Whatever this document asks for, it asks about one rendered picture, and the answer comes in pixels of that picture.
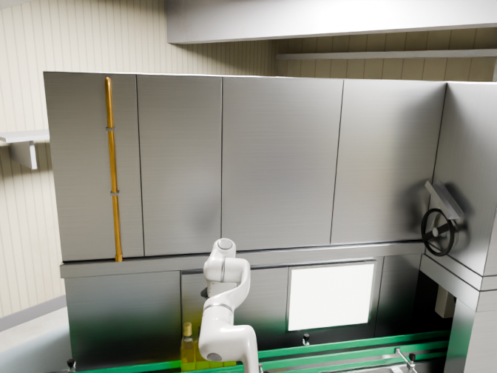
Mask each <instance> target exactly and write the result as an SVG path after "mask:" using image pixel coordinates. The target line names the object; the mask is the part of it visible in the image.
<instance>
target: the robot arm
mask: <svg viewBox="0 0 497 373"><path fill-rule="evenodd" d="M235 254H236V246H235V244H234V242H233V241H231V240H229V239H227V238H221V239H219V240H217V241H215V243H214V245H213V250H212V253H211V254H210V256H209V259H208V260H207V262H205V265H204V268H203V274H204V277H205V279H207V284H206V288H205V289H204V290H203V291H202V292H201V293H200V296H201V297H204V298H206V299H207V301H206V302H205V304H204V307H203V318H202V324H201V330H200V340H199V352H200V355H201V356H202V357H203V358H204V359H206V360H209V361H214V362H225V361H242V362H243V366H244V372H241V373H259V367H258V355H257V340H256V336H255V333H254V330H253V329H252V327H251V326H248V325H242V326H233V319H234V310H235V309H236V308H237V307H238V306H239V305H240V304H241V303H242V302H243V301H244V300H245V299H246V297H247V295H248V293H249V288H250V275H251V270H250V264H249V262H248V261H247V260H245V259H241V258H235ZM237 283H241V284H240V285H239V286H237Z"/></svg>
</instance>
